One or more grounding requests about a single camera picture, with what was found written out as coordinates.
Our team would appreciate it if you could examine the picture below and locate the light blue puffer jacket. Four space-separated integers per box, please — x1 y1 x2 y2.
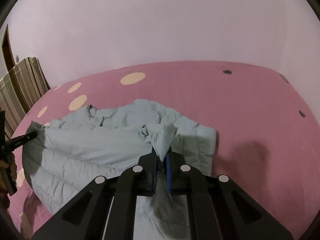
22 99 218 240

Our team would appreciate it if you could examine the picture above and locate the striped headboard cover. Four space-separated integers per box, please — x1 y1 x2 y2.
1 57 50 140

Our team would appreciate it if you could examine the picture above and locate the pink polka dot bedsheet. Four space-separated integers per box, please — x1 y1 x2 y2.
14 62 319 239

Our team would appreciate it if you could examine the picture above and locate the brown wooden door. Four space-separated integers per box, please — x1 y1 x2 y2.
2 25 16 72

